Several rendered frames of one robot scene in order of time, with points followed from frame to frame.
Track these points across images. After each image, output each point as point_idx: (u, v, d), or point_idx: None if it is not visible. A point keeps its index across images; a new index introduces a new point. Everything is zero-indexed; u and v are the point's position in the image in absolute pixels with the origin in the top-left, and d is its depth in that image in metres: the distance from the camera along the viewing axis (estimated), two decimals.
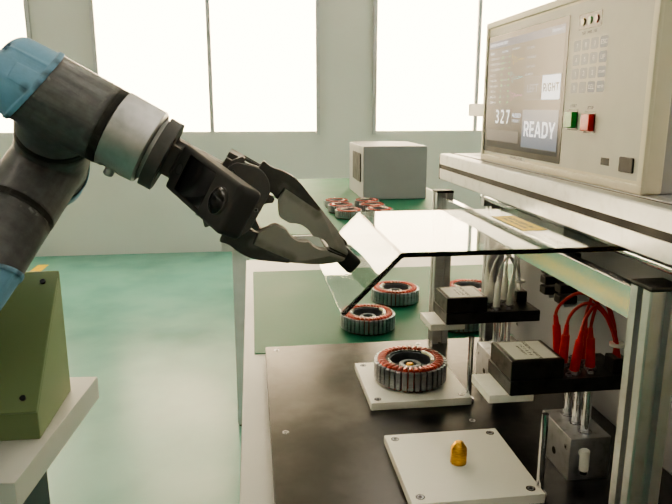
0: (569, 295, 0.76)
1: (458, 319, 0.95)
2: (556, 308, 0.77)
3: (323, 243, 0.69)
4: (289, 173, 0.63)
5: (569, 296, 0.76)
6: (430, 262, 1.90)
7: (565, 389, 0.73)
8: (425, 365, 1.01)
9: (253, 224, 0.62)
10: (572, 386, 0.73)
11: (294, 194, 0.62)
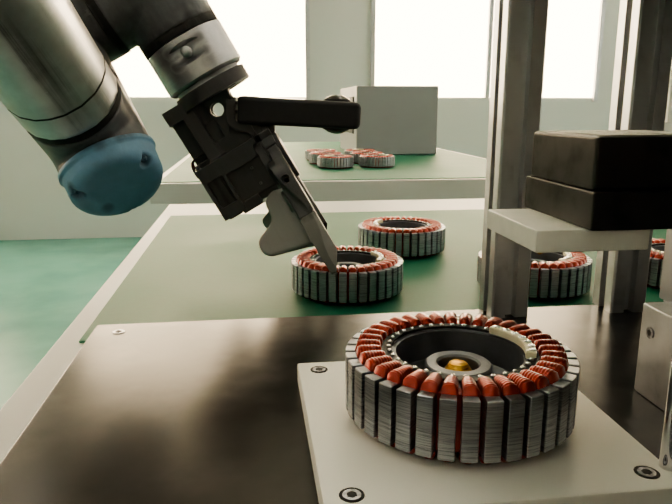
0: None
1: (632, 211, 0.27)
2: None
3: None
4: None
5: None
6: (454, 206, 1.22)
7: None
8: (502, 371, 0.33)
9: (297, 176, 0.61)
10: None
11: None
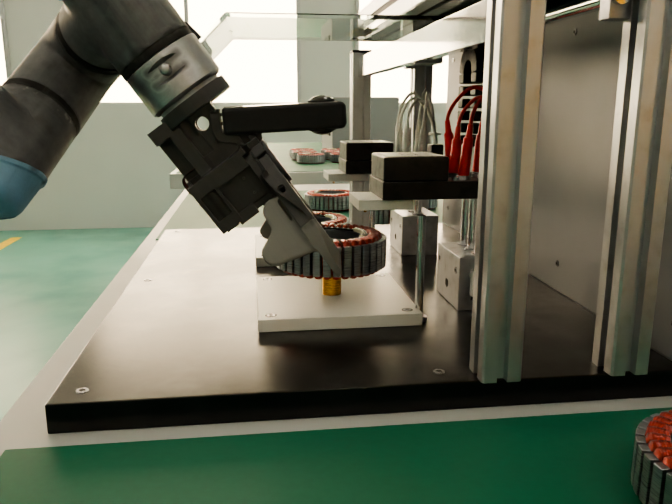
0: (461, 92, 0.64)
1: (359, 167, 0.83)
2: (447, 111, 0.65)
3: None
4: None
5: (461, 93, 0.64)
6: None
7: (450, 194, 0.61)
8: None
9: (289, 181, 0.61)
10: (459, 191, 0.61)
11: None
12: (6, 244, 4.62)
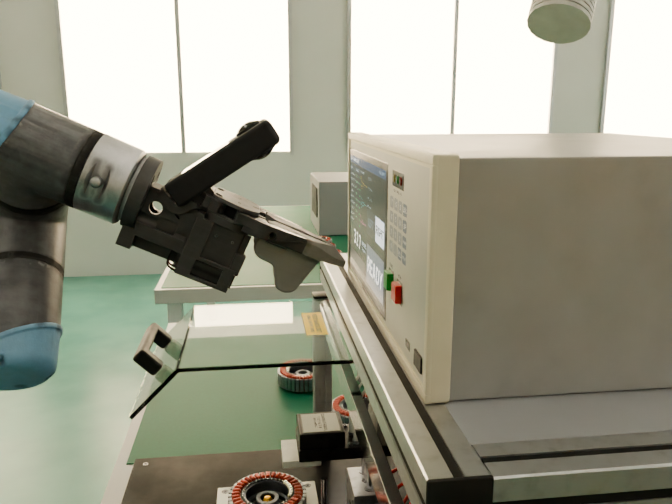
0: (394, 468, 0.68)
1: (312, 456, 0.88)
2: None
3: (138, 347, 0.83)
4: None
5: (394, 470, 0.68)
6: None
7: None
8: (286, 497, 0.94)
9: (259, 215, 0.61)
10: None
11: (277, 216, 0.66)
12: None
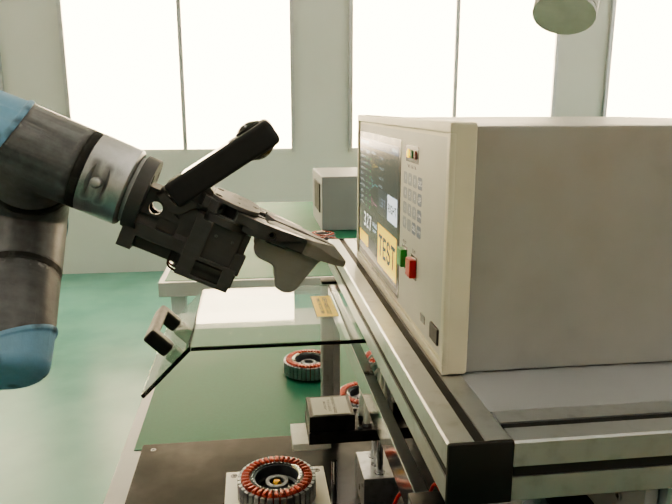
0: None
1: (322, 438, 0.88)
2: (394, 498, 0.70)
3: (148, 328, 0.83)
4: None
5: None
6: None
7: None
8: (295, 481, 0.94)
9: (259, 215, 0.61)
10: None
11: (277, 216, 0.66)
12: None
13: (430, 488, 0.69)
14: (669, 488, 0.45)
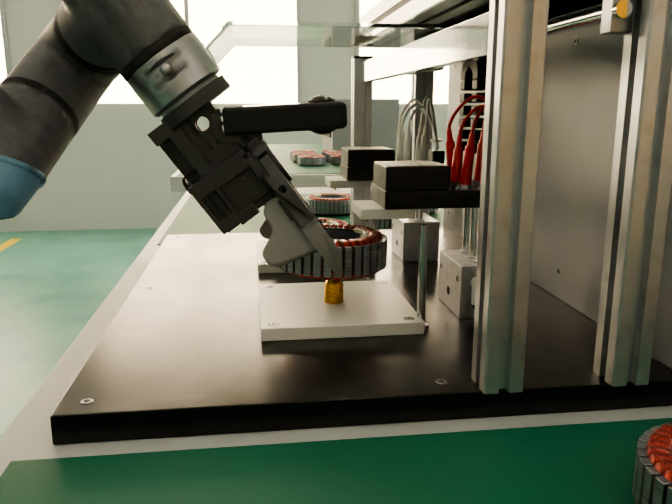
0: (462, 101, 0.64)
1: (361, 174, 0.84)
2: (449, 120, 0.65)
3: None
4: None
5: (463, 103, 0.64)
6: None
7: (452, 203, 0.61)
8: None
9: (290, 182, 0.61)
10: (460, 200, 0.61)
11: None
12: (7, 245, 4.62)
13: None
14: None
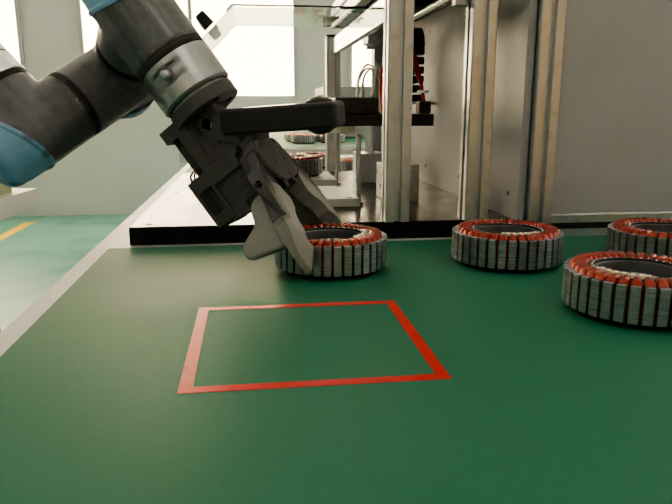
0: None
1: None
2: (380, 70, 0.97)
3: None
4: None
5: None
6: None
7: (379, 122, 0.93)
8: None
9: (285, 180, 0.62)
10: None
11: (304, 176, 0.69)
12: (22, 227, 4.94)
13: None
14: None
